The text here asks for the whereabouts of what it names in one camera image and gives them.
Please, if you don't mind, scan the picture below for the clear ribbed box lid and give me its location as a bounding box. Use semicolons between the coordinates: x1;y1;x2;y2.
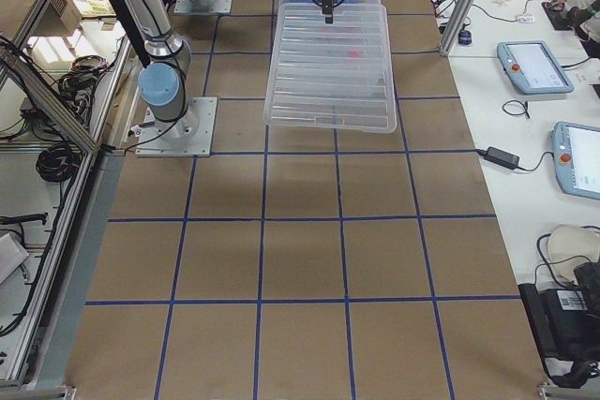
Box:
263;3;397;134

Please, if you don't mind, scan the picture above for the upper teach pendant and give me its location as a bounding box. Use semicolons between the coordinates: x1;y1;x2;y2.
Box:
496;40;575;96

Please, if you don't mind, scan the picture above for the teach pendant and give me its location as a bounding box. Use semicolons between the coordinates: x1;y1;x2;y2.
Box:
496;40;575;96
551;121;599;200

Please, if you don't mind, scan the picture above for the black power adapter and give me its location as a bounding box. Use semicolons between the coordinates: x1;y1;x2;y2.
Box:
484;146;519;170

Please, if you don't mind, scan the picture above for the lower teach pendant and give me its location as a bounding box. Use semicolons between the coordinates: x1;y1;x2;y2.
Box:
551;121;599;200

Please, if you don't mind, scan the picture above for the black laptop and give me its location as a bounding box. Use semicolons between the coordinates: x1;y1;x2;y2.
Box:
518;283;599;389

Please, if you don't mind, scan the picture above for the coiled black cable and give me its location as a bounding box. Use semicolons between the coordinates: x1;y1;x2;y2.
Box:
36;142;76;184

